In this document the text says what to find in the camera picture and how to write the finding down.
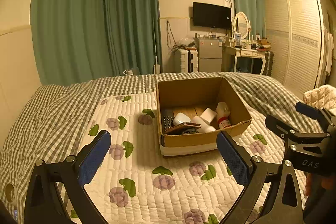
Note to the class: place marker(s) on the white round holed object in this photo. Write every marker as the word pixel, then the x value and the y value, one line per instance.
pixel 13 199

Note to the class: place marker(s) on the dark suitcase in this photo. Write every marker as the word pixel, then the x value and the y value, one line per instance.
pixel 268 62

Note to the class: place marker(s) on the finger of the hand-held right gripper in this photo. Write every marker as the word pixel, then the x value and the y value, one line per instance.
pixel 305 108
pixel 278 125

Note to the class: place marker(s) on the white cylindrical device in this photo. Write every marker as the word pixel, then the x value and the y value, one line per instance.
pixel 203 124

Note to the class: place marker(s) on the white oval mirror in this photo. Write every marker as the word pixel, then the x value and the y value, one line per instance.
pixel 241 23

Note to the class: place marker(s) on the white louvered wardrobe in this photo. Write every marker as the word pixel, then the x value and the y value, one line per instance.
pixel 296 40

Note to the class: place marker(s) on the grey small fridge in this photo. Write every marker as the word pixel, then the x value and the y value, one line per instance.
pixel 210 53

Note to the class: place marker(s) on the white rounded case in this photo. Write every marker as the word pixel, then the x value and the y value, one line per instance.
pixel 180 118

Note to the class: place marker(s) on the white pole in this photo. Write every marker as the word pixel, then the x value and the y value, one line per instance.
pixel 156 45

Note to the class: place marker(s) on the small photo frame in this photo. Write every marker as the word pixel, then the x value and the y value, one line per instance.
pixel 237 38

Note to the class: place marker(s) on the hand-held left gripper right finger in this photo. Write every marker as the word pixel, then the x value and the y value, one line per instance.
pixel 233 161

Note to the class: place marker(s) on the black power adapter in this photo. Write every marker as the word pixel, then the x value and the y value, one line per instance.
pixel 189 132

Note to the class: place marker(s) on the beige quilted jacket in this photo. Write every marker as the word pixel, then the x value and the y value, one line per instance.
pixel 321 95

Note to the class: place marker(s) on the black remote control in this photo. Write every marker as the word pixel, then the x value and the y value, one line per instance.
pixel 168 121

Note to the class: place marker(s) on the cardboard box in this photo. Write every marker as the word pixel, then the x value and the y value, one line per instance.
pixel 189 142

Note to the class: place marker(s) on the wide green curtain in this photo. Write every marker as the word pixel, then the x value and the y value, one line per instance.
pixel 68 19

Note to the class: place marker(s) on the white suitcase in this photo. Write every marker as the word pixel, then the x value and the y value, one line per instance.
pixel 185 60

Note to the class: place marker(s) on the white bottle with red label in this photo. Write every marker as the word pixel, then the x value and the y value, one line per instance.
pixel 223 121

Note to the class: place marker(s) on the white floral quilted mat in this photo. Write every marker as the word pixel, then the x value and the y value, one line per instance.
pixel 147 161

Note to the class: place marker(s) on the white vanity table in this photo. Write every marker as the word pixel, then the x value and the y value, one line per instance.
pixel 242 53

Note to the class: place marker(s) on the hanging white towels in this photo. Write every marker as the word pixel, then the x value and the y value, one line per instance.
pixel 328 53

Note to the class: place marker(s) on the small white box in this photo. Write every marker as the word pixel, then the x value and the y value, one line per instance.
pixel 208 114

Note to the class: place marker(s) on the small white object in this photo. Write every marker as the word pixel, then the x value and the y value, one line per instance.
pixel 128 72

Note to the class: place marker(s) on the black wall television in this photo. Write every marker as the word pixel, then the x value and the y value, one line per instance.
pixel 211 15

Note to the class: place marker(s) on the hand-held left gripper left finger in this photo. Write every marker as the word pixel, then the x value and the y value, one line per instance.
pixel 94 158

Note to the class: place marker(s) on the clear plastic bag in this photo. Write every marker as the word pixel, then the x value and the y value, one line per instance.
pixel 187 41

